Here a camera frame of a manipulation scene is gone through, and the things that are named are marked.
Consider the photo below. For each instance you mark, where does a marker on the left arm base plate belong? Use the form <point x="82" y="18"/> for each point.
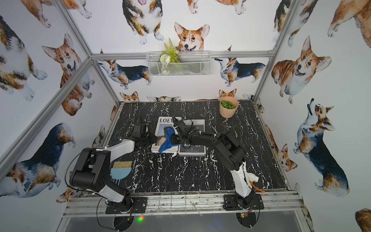
<point x="126" y="205"/>

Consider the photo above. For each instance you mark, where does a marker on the beige pot with green plant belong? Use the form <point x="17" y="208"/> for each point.
<point x="228" y="107"/>

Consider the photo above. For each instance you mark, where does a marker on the white wire wall basket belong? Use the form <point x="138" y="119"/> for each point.
<point x="181" y="64"/>

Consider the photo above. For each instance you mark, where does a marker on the LOEWE white magazine book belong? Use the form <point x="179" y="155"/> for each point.
<point x="163" y="124"/>

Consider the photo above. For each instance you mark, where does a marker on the blue microfibre cloth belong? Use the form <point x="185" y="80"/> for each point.
<point x="167" y="146"/>

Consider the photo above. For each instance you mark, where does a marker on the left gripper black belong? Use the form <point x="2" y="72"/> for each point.
<point x="149" y="139"/>

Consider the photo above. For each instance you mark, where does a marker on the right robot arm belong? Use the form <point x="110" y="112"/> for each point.
<point x="228" y="150"/>

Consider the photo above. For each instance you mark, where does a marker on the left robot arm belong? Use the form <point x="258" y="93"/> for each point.
<point x="93" y="171"/>

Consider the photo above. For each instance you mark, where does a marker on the green fern white flower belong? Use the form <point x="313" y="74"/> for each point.
<point x="169" y="59"/>

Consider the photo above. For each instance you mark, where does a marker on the aluminium frame rail front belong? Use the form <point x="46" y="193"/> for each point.
<point x="183" y="204"/>

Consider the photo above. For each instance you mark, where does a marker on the grey Twins story book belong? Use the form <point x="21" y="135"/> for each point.
<point x="197" y="150"/>

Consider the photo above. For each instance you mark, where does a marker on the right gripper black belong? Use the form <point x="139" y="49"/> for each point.
<point x="174" y="139"/>

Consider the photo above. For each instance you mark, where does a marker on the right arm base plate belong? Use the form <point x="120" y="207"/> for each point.
<point x="236" y="202"/>

